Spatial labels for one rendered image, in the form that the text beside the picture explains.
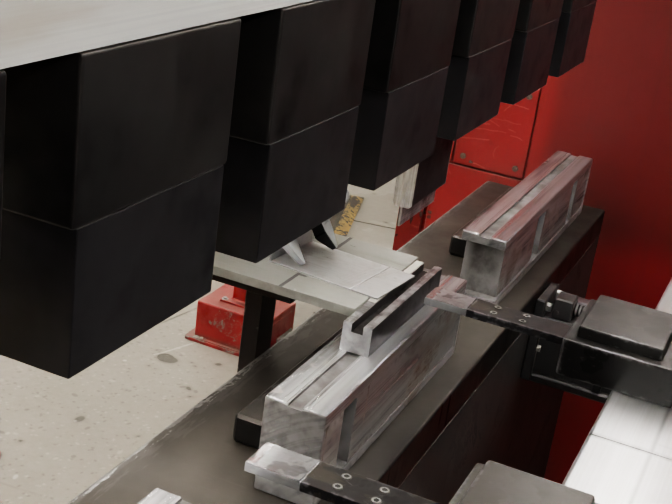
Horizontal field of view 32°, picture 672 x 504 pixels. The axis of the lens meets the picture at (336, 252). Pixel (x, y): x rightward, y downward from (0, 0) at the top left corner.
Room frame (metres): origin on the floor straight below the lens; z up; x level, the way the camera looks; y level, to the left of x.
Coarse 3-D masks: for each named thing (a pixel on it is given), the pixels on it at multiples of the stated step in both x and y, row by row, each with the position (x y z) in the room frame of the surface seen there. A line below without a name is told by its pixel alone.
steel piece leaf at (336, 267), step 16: (304, 240) 1.20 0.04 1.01; (272, 256) 1.15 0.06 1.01; (288, 256) 1.16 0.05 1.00; (304, 256) 1.17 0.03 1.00; (320, 256) 1.18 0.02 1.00; (336, 256) 1.18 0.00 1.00; (352, 256) 1.19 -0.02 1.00; (304, 272) 1.13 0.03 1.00; (320, 272) 1.13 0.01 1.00; (336, 272) 1.14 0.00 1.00; (352, 272) 1.14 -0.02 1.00; (368, 272) 1.15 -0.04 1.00; (352, 288) 1.10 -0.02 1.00
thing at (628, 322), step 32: (480, 320) 1.08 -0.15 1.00; (512, 320) 1.07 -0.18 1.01; (544, 320) 1.08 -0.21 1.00; (576, 320) 1.05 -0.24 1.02; (608, 320) 1.03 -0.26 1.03; (640, 320) 1.05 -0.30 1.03; (576, 352) 1.00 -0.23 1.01; (608, 352) 0.99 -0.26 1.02; (640, 352) 0.99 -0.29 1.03; (608, 384) 0.99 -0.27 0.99; (640, 384) 0.98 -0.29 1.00
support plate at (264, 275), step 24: (336, 240) 1.24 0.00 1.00; (216, 264) 1.12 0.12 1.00; (240, 264) 1.13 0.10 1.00; (264, 264) 1.14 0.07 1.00; (384, 264) 1.19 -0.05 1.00; (408, 264) 1.20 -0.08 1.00; (264, 288) 1.09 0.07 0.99; (288, 288) 1.08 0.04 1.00; (312, 288) 1.09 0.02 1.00; (336, 288) 1.10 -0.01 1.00
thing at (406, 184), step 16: (448, 144) 1.16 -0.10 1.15; (432, 160) 1.12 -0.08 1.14; (448, 160) 1.17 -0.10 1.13; (400, 176) 1.09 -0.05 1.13; (416, 176) 1.08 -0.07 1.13; (432, 176) 1.13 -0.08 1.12; (400, 192) 1.09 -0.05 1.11; (416, 192) 1.09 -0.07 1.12; (432, 192) 1.17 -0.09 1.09; (400, 208) 1.09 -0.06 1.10; (416, 208) 1.13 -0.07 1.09; (400, 224) 1.09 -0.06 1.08
